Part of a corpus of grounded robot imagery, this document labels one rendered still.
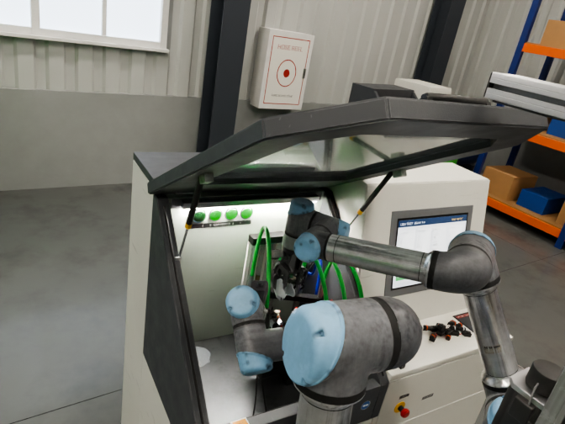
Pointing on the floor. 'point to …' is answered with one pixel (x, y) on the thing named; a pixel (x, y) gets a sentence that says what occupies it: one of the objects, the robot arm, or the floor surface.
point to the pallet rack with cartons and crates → (505, 200)
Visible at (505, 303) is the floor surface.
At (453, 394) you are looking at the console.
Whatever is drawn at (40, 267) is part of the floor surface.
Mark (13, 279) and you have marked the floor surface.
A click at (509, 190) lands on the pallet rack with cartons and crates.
